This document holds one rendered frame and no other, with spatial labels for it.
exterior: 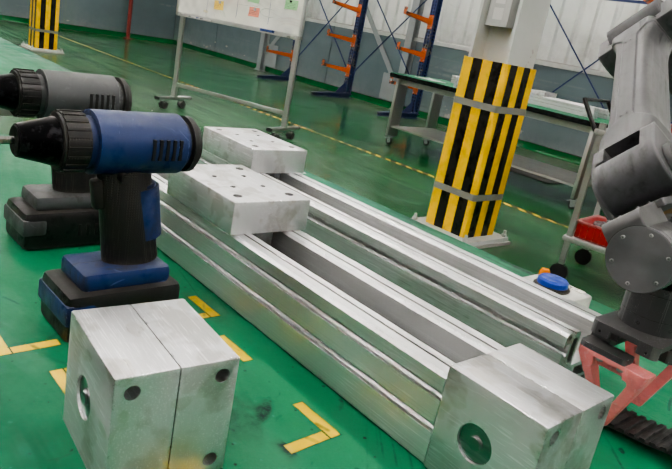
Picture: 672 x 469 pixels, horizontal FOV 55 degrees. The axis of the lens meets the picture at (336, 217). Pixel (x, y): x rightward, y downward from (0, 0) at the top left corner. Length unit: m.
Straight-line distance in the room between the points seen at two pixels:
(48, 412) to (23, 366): 0.07
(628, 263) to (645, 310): 0.09
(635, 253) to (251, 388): 0.36
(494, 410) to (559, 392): 0.06
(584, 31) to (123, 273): 8.84
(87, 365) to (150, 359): 0.05
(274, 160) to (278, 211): 0.30
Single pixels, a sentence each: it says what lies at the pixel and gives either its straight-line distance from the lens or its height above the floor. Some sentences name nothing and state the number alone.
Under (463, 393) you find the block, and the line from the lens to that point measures 0.53.
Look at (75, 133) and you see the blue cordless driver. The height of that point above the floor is 0.98.
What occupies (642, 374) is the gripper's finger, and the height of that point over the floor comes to 0.87.
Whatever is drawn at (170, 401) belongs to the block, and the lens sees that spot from 0.47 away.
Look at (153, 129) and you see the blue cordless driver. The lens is 0.63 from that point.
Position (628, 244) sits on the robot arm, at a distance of 0.59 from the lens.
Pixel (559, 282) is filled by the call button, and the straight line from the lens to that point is 0.88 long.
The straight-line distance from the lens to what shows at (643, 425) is 0.74.
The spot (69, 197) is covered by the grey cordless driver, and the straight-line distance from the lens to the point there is 0.88.
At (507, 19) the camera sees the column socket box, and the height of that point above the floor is 1.34.
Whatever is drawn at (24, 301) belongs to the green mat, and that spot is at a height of 0.78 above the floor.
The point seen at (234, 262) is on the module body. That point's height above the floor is 0.84.
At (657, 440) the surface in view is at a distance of 0.71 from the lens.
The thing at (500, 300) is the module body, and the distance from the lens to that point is 0.72.
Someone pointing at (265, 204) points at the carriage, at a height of 0.90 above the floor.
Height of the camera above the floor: 1.11
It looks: 16 degrees down
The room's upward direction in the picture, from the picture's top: 11 degrees clockwise
